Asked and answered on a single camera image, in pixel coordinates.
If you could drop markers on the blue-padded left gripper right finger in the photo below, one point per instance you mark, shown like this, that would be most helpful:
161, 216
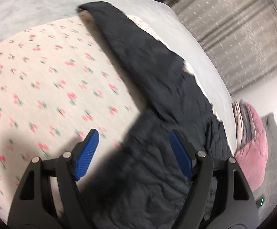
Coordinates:
234, 205

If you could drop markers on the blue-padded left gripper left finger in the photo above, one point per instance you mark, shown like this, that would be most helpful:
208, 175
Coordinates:
33, 205

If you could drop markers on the black puffer jacket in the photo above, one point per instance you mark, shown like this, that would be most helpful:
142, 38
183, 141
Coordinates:
142, 186

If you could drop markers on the grey headboard cushion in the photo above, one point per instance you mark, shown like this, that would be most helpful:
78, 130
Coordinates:
268, 190

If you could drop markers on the pink velvet pillow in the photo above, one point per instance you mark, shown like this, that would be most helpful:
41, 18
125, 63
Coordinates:
253, 157

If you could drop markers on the folded striped blankets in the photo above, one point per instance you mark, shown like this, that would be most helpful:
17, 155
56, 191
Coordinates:
245, 130

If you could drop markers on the cherry print bed sheet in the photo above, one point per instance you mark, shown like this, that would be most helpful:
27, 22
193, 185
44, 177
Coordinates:
57, 81

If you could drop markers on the grey dotted curtain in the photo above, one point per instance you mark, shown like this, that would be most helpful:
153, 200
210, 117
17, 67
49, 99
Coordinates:
239, 37

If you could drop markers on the white mattress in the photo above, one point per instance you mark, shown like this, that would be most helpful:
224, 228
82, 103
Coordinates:
17, 15

